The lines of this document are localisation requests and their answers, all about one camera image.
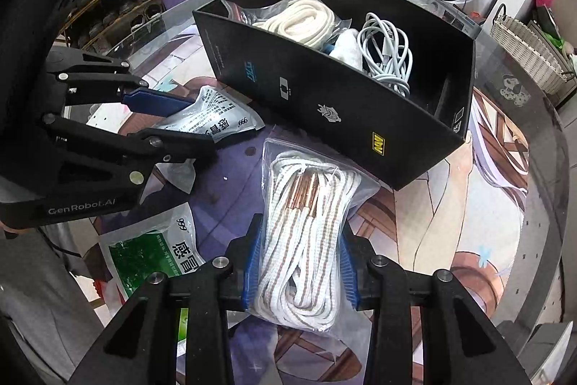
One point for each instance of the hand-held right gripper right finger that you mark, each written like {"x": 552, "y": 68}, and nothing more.
{"x": 349, "y": 263}

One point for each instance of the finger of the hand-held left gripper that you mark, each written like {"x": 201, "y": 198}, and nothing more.
{"x": 180, "y": 143}
{"x": 157, "y": 101}

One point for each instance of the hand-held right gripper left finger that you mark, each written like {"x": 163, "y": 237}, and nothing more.
{"x": 250, "y": 272}

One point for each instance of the white medicine packet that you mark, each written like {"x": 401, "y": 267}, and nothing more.
{"x": 221, "y": 114}

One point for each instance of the bag of striped white laces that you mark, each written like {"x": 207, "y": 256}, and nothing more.
{"x": 306, "y": 222}

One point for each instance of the green medicine packet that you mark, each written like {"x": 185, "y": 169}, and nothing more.
{"x": 144, "y": 254}

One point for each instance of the black cardboard box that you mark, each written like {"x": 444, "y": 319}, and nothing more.
{"x": 315, "y": 96}

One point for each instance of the printed cartoon table mat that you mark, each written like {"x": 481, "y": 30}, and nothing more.
{"x": 450, "y": 240}

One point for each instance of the person's grey clothing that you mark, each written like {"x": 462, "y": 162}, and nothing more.
{"x": 40, "y": 299}

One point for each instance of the white wicker basket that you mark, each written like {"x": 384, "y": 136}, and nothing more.
{"x": 527, "y": 46}

